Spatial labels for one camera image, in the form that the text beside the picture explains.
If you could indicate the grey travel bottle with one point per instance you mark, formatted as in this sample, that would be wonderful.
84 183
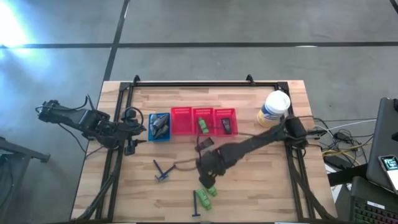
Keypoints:
161 119
152 127
162 131

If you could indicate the black metal table frame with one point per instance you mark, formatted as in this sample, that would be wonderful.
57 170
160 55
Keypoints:
202 84

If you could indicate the dark blue disposable razor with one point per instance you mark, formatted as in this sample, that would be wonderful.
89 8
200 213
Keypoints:
169 170
159 168
195 202

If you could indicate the blue plastic basket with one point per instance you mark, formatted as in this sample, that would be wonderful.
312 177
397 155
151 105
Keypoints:
159 140

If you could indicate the smartphone with lit screen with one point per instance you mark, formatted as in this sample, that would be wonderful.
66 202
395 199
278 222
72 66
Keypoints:
390 169

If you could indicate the red plastic basket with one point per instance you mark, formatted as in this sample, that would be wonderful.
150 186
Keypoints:
217 124
182 121
210 115

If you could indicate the black keyboard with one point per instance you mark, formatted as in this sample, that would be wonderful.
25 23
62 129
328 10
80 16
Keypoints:
373 214

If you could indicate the black flat toiletry packet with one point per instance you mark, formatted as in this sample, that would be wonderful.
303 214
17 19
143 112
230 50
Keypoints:
226 126
206 143

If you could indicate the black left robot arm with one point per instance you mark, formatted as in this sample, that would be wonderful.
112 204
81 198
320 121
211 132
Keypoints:
77 118

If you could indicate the black metal cart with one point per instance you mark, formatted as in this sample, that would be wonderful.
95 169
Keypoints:
15 152

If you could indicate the Lysol wipes canister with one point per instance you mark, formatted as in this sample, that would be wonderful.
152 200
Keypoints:
273 107

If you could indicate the grey laptop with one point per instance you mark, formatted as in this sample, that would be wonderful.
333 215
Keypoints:
382 130

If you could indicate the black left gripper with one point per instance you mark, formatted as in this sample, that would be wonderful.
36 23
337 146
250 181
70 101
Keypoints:
133 126

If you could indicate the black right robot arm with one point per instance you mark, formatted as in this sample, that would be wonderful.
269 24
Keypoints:
255 143

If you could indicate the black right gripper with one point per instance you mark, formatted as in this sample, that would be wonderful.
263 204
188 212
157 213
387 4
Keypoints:
211 165

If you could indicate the black power adapter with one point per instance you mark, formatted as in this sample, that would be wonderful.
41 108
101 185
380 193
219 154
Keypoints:
335 161

